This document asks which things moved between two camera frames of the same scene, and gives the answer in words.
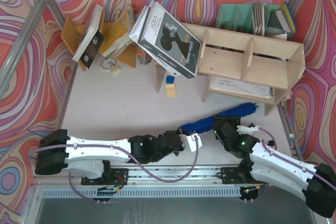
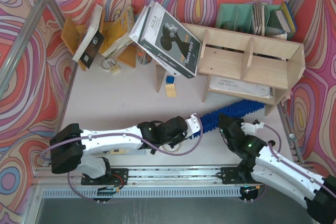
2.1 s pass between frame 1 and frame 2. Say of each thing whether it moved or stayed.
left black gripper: moved
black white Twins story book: stayed
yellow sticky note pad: stayed
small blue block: stayed
